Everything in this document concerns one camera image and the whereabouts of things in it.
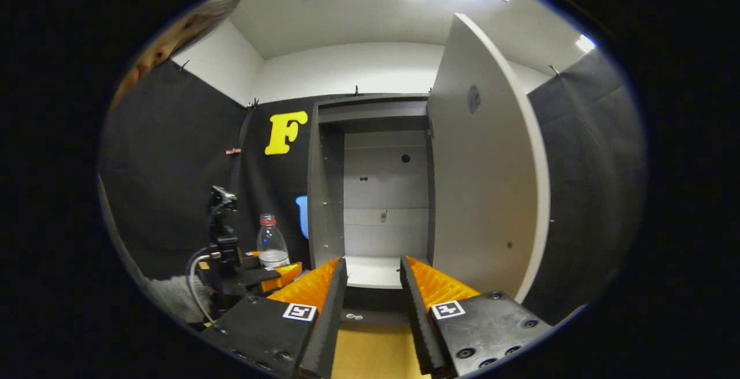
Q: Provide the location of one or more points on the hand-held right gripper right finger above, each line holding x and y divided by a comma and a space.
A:
419, 321

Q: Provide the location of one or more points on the person's head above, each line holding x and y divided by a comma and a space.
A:
185, 32

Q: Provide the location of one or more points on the clear plastic bottle red cap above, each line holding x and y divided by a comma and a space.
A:
272, 243

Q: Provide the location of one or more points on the beige cabinet door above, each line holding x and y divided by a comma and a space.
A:
485, 194

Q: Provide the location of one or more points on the black backdrop cloth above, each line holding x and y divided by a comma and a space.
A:
173, 165

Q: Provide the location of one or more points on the ceiling light panel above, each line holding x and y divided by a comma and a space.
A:
585, 43

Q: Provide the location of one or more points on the dark grey cabinet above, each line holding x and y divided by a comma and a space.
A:
326, 194

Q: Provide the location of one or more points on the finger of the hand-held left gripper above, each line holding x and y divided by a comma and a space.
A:
250, 260
254, 278

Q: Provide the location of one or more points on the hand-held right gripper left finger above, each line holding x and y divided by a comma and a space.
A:
329, 321

